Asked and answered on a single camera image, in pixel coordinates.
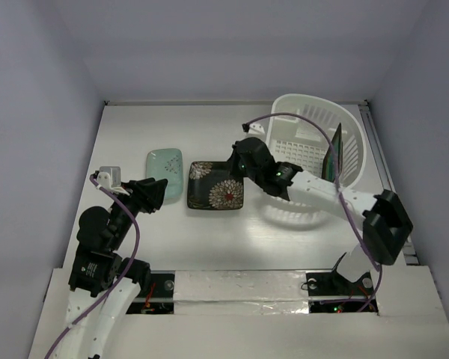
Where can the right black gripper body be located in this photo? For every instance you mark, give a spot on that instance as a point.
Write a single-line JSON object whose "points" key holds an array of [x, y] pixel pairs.
{"points": [[239, 161]]}

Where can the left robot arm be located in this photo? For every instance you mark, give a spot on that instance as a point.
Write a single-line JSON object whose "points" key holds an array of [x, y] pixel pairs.
{"points": [[102, 283]]}

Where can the white plastic dish rack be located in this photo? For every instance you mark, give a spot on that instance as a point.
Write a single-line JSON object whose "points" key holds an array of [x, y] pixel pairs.
{"points": [[290, 139]]}

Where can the foil covered front board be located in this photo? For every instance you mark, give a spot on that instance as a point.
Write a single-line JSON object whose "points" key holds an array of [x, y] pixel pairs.
{"points": [[265, 314]]}

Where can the light green speckled plate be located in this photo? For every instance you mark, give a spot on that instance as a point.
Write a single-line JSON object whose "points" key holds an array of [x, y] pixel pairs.
{"points": [[167, 163]]}

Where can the black floral plate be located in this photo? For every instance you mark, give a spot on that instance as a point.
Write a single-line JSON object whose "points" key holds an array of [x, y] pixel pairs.
{"points": [[212, 187]]}

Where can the black plain plate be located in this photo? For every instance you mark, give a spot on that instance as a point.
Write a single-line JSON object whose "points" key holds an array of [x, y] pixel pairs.
{"points": [[333, 159]]}

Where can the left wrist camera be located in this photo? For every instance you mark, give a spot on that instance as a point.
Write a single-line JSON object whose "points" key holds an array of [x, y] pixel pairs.
{"points": [[109, 177]]}

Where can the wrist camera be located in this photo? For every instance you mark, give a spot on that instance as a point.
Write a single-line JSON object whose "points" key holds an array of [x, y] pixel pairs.
{"points": [[253, 129], [109, 177]]}

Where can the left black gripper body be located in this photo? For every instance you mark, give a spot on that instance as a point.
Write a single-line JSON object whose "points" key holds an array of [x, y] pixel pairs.
{"points": [[140, 200]]}

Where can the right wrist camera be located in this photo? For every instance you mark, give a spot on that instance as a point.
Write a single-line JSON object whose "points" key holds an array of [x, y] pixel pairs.
{"points": [[253, 129]]}

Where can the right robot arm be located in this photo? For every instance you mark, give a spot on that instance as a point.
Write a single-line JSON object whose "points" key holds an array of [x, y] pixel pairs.
{"points": [[379, 221]]}

